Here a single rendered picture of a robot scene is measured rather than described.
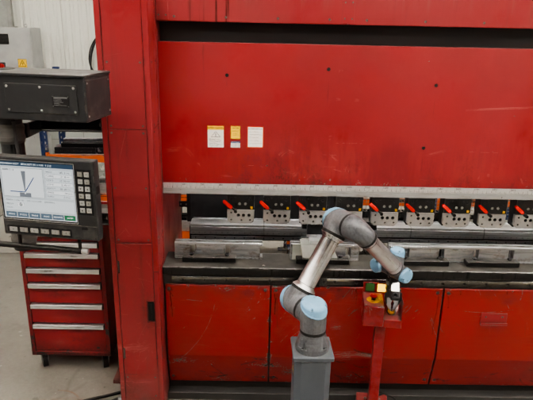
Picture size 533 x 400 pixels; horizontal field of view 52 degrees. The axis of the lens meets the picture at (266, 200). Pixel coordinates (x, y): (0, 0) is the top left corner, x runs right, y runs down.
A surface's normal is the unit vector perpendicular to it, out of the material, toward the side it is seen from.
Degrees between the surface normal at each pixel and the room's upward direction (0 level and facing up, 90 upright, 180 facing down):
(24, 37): 90
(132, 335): 90
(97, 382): 0
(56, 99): 90
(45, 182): 90
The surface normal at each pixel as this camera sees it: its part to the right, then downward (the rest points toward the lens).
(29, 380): 0.02, -0.95
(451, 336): 0.00, 0.31
